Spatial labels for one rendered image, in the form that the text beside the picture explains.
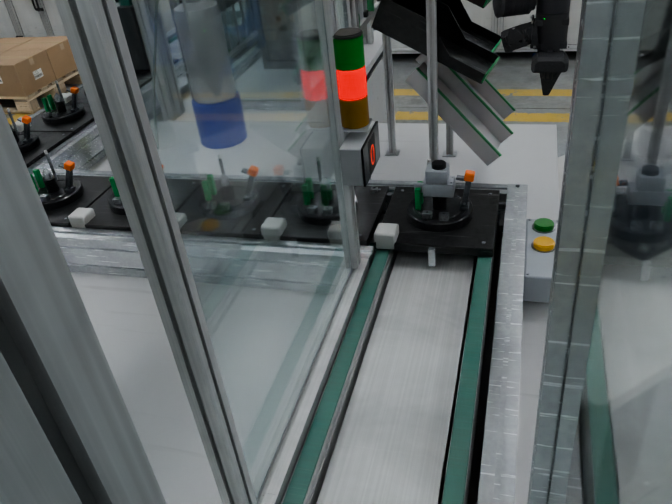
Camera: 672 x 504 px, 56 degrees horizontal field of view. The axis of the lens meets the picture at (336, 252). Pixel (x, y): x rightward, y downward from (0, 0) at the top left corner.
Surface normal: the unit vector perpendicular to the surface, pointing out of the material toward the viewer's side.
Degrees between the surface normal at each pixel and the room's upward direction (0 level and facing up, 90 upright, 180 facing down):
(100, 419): 90
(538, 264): 0
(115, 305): 0
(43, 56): 90
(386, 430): 0
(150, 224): 90
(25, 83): 90
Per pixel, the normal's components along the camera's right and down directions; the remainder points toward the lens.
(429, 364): -0.11, -0.83
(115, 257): -0.26, 0.56
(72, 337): 0.96, 0.07
